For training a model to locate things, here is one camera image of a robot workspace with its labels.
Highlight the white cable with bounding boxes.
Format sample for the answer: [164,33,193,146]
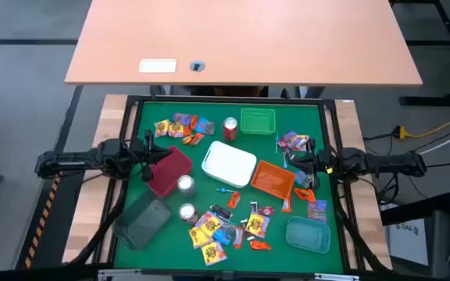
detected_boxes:
[418,128,450,156]

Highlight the orange plastic basket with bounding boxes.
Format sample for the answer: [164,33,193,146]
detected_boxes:
[250,160,296,201]

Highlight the green felt mat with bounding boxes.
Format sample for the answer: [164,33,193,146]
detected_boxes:
[113,100,345,274]

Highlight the black cable bundle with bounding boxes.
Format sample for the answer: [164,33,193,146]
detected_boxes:
[334,183,392,274]
[68,177,130,266]

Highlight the red soda can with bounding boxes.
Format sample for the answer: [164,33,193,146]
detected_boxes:
[222,116,239,142]

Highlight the yellow power cable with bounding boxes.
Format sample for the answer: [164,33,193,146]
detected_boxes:
[398,119,450,141]

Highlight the teal plastic bin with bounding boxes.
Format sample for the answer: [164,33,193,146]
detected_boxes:
[285,215,332,254]

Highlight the purple rainbow candy packet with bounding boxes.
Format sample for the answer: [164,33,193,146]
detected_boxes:
[307,199,328,223]

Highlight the light wooden desk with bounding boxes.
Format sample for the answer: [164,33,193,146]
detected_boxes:
[64,0,423,87]

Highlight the green plastic basket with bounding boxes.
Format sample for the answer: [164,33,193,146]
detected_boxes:
[240,107,277,136]

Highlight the silver drink can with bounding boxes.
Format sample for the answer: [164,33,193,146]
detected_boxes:
[178,202,199,225]
[176,174,197,198]

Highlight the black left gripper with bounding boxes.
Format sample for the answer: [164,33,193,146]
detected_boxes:
[130,130,174,183]

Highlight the maroon plastic bin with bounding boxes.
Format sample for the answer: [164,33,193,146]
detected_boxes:
[145,145,194,198]

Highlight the white plastic bin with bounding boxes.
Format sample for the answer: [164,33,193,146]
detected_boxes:
[201,140,258,189]

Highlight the black desk legs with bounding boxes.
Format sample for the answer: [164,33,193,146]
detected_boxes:
[149,84,327,100]

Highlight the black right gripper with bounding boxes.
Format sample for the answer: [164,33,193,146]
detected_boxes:
[289,138,330,190]

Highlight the yellow sour candy packet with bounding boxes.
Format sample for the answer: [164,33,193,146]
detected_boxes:
[245,212,271,239]
[200,240,228,267]
[195,211,223,237]
[167,121,185,138]
[154,119,170,138]
[187,226,210,250]

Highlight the orange silver candy wrapper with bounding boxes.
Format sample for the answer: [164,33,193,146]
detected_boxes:
[232,226,245,250]

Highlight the dark transparent plastic bin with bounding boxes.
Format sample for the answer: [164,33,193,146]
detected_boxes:
[112,190,173,251]

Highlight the white cardboard box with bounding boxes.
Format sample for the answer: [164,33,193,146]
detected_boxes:
[387,217,430,267]

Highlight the black desk frame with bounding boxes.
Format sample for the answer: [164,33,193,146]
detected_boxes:
[388,0,450,107]

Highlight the black yellow striped panel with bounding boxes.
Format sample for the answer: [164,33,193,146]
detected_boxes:
[13,155,88,270]

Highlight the blue pink candy packet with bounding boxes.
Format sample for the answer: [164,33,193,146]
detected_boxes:
[195,117,216,136]

